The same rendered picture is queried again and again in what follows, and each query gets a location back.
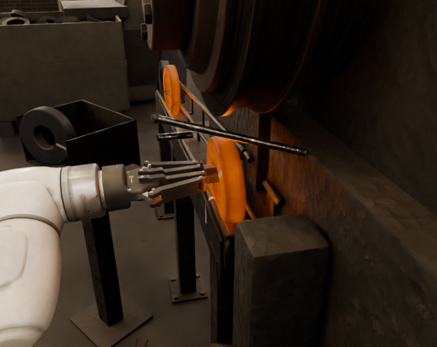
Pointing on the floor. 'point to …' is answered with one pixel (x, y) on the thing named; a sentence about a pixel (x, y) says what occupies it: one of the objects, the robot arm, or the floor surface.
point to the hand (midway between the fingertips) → (224, 171)
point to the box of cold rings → (52, 64)
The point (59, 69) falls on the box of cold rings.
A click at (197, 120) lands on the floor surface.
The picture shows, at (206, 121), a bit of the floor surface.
